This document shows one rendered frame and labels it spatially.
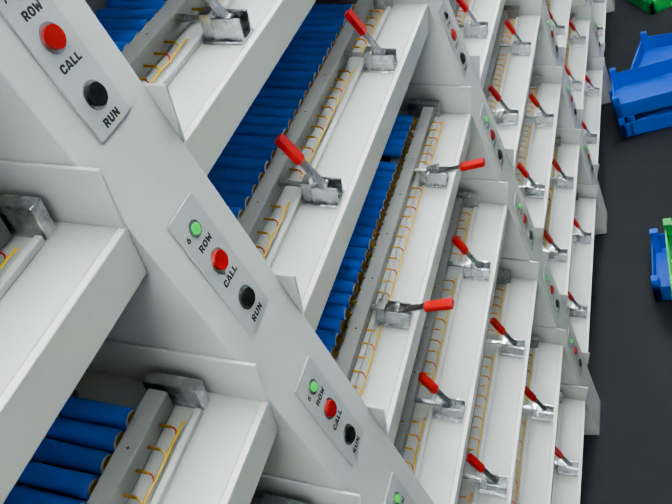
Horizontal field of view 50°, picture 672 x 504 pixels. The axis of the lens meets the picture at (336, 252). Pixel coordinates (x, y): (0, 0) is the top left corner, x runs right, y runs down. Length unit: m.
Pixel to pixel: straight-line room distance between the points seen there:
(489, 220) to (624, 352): 0.80
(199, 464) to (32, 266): 0.20
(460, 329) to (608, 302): 1.04
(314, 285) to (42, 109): 0.32
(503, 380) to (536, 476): 0.21
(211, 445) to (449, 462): 0.46
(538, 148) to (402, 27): 0.77
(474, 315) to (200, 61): 0.64
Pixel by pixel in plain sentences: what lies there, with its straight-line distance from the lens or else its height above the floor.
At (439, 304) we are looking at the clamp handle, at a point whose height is 0.97.
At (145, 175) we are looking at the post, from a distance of 0.53.
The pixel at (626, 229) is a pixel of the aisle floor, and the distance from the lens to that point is 2.31.
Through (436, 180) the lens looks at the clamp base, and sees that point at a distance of 1.06.
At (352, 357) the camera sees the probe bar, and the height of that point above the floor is 0.98.
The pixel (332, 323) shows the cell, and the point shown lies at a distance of 0.87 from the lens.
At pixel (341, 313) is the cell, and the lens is 0.88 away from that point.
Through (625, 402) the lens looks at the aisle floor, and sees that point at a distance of 1.91.
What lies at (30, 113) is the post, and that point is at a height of 1.43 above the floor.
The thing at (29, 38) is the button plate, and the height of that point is 1.46.
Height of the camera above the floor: 1.54
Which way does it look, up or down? 34 degrees down
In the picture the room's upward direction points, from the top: 31 degrees counter-clockwise
